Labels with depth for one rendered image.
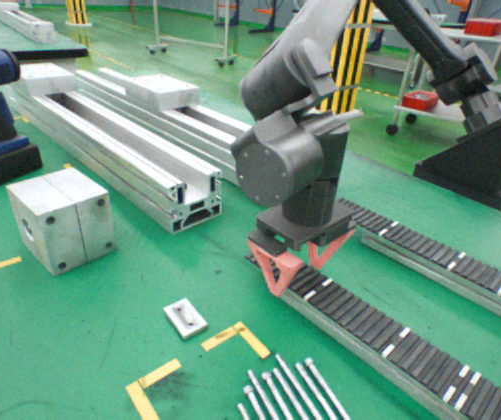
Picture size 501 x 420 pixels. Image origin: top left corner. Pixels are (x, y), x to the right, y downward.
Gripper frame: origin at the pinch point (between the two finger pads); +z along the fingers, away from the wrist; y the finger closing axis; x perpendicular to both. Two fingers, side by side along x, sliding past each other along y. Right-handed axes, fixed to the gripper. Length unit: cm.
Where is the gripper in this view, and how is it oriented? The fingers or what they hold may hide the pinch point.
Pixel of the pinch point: (296, 274)
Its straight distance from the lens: 48.3
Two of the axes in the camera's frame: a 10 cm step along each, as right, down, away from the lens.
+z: -0.6, 8.6, 5.1
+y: -7.3, 3.2, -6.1
